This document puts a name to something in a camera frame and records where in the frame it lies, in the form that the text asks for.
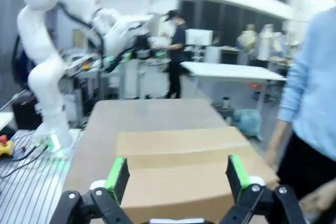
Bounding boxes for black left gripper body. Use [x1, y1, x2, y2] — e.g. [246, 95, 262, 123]
[132, 34, 153, 60]

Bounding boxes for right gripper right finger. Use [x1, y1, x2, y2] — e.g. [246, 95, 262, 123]
[221, 154, 308, 224]

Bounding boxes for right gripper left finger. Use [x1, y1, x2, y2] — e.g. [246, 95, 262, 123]
[51, 156, 132, 224]

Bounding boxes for brown cardboard box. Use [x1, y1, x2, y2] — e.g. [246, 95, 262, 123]
[114, 125, 280, 223]

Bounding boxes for person's right forearm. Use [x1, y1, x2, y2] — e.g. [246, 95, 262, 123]
[264, 118, 295, 168]

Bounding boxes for black equipment box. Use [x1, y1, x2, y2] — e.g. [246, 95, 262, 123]
[11, 94, 43, 131]

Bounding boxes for person's left hand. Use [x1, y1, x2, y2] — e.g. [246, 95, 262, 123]
[299, 180, 333, 218]

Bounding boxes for person with black cap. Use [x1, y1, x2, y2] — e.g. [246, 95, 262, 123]
[159, 9, 189, 99]

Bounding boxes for white monitor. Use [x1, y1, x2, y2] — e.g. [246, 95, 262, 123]
[184, 28, 214, 47]

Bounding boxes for grey control desk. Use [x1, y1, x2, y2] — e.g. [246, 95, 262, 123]
[58, 52, 108, 117]

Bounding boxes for light blue plastic bag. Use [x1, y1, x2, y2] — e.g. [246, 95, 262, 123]
[233, 109, 263, 140]

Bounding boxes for white rectangular work table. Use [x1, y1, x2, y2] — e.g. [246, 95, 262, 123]
[180, 60, 287, 111]

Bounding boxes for person in light blue shirt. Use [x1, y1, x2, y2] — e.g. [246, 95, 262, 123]
[264, 5, 336, 224]

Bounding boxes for yellow red emergency stop button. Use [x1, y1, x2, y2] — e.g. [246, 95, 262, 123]
[0, 134, 14, 158]

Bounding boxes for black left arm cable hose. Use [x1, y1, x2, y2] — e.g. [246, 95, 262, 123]
[59, 2, 127, 74]

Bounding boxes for black cable on metal plate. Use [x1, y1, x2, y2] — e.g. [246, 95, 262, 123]
[0, 140, 52, 179]

